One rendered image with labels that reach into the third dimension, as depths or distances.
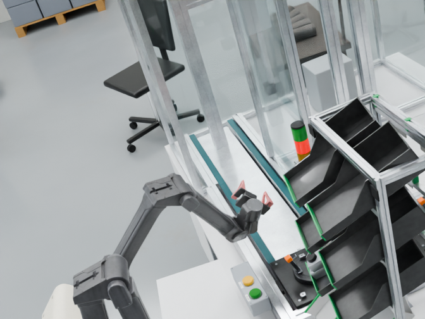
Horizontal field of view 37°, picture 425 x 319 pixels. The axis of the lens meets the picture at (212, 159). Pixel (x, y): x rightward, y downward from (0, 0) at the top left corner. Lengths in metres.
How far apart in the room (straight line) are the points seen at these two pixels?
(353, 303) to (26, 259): 3.14
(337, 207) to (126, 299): 0.54
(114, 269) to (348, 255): 0.59
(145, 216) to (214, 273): 0.71
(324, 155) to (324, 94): 1.48
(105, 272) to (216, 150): 1.71
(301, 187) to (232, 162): 1.32
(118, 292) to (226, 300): 0.99
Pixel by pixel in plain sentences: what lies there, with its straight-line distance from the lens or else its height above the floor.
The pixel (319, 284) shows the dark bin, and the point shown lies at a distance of 1.87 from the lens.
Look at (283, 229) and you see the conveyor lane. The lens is 2.52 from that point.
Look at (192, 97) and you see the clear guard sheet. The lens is 3.26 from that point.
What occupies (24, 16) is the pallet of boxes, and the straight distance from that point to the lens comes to 8.94.
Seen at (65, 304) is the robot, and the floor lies 1.38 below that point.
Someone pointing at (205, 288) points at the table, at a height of 0.86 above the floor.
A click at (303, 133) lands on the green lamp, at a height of 1.39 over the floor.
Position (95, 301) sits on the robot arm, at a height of 1.57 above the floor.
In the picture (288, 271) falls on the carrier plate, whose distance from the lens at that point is 2.26.
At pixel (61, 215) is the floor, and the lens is 4.85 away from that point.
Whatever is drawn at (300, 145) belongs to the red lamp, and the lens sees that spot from 2.16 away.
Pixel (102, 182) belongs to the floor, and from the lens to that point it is 5.00.
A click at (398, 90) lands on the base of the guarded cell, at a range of 3.36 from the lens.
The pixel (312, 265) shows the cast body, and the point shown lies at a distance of 1.84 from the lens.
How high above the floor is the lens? 2.51
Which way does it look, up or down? 32 degrees down
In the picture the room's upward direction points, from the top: 18 degrees counter-clockwise
